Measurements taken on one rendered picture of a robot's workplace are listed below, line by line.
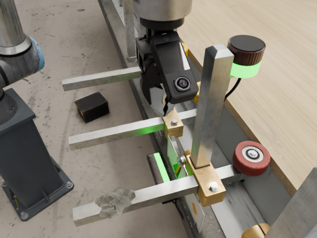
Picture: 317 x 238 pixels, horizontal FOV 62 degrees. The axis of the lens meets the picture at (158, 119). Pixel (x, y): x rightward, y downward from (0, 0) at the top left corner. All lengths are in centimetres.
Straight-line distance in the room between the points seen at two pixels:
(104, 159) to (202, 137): 127
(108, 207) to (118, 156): 119
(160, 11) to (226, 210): 65
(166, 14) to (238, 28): 79
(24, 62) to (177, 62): 87
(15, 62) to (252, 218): 102
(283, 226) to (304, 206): 6
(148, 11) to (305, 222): 33
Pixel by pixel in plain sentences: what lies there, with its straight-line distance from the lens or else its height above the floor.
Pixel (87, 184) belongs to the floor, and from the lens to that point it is 168.
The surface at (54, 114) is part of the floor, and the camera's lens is 215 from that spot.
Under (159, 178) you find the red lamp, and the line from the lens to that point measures 81.
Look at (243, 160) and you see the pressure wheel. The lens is 62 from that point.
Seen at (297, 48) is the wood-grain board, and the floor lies 90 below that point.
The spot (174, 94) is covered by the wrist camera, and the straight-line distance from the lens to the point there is 38.
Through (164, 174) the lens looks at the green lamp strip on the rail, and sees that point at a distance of 82.
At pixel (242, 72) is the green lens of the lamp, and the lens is 46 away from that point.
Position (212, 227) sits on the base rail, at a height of 70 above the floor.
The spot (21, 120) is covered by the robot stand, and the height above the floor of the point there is 60.
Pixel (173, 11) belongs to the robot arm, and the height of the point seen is 123.
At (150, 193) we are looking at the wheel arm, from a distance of 60.
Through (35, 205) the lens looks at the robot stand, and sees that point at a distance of 167.
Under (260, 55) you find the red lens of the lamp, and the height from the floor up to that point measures 116.
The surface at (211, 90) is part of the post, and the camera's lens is 46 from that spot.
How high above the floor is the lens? 138
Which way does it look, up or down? 45 degrees down
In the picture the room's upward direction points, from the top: straight up
